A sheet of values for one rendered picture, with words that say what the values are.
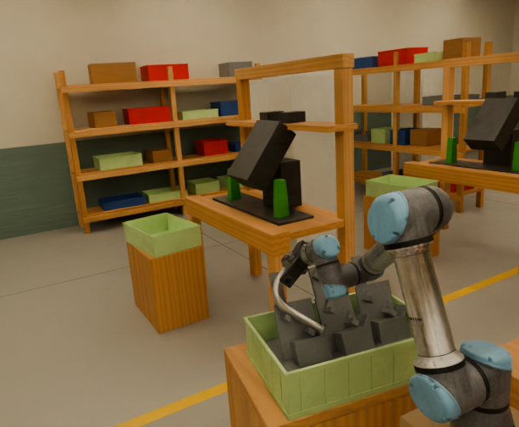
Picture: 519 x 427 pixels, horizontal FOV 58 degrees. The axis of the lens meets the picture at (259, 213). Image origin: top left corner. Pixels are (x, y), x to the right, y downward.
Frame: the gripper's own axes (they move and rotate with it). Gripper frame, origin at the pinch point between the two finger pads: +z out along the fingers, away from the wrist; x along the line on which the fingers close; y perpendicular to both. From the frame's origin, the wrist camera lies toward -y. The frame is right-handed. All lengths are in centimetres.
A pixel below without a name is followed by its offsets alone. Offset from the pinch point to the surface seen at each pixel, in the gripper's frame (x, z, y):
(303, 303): -13.4, 4.3, -5.9
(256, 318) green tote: -3.9, 16.7, -18.5
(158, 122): 176, 478, 223
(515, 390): -73, -36, 0
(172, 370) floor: -8, 176, -48
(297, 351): -19.1, 0.1, -22.5
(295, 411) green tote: -23.9, -12.7, -40.8
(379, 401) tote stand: -49, -11, -22
